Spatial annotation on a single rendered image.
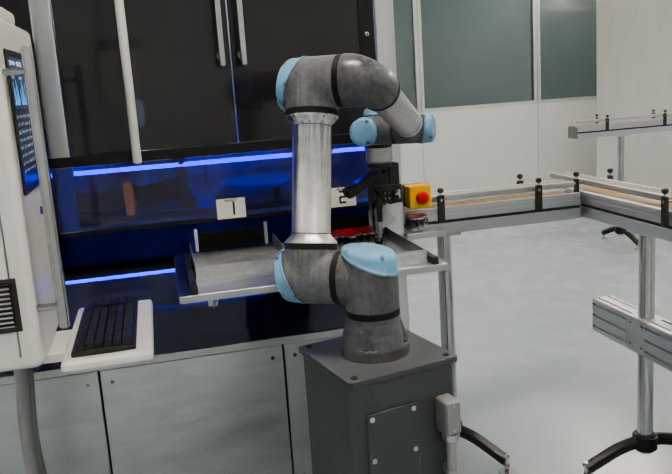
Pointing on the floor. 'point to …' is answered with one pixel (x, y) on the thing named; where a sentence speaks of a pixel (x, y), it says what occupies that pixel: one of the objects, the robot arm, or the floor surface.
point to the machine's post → (384, 17)
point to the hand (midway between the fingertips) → (376, 232)
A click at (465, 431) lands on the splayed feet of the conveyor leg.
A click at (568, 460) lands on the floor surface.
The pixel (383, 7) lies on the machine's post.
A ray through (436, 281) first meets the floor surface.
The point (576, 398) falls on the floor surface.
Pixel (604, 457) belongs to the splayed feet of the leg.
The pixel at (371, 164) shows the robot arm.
